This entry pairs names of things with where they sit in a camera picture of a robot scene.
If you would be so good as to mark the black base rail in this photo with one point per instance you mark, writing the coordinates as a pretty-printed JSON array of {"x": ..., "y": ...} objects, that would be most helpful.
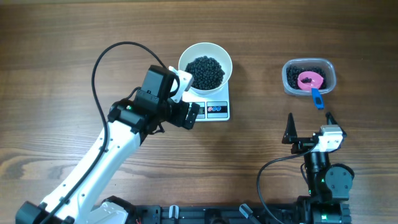
[{"x": 285, "y": 213}]

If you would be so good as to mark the white bowl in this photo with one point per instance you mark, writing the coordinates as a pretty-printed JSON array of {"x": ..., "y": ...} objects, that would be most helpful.
[{"x": 210, "y": 50}]

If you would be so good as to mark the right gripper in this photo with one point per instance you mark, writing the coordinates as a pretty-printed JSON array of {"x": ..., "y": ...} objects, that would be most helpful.
[{"x": 290, "y": 136}]

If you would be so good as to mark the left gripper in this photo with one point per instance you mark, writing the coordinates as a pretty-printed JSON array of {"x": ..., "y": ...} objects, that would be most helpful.
[{"x": 183, "y": 108}]

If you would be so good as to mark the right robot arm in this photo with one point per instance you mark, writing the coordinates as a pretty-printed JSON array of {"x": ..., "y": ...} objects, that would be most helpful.
[{"x": 328, "y": 184}]

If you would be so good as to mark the pink scoop blue handle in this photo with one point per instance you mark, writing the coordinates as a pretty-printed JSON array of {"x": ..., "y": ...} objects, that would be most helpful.
[{"x": 312, "y": 87}]

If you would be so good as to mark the white digital kitchen scale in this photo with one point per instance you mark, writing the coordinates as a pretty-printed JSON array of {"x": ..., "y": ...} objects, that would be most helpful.
[{"x": 214, "y": 104}]

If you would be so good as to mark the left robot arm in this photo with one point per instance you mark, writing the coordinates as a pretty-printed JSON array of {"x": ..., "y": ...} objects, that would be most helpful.
[{"x": 129, "y": 123}]

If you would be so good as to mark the black beans in bowl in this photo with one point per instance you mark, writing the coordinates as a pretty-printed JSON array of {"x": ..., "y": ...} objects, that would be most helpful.
[{"x": 207, "y": 73}]

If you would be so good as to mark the black beans in scoop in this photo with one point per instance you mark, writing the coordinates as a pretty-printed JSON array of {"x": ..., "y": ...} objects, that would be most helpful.
[{"x": 306, "y": 80}]

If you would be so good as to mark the clear plastic container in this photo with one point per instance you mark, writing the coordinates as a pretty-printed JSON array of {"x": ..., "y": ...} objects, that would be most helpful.
[{"x": 310, "y": 62}]

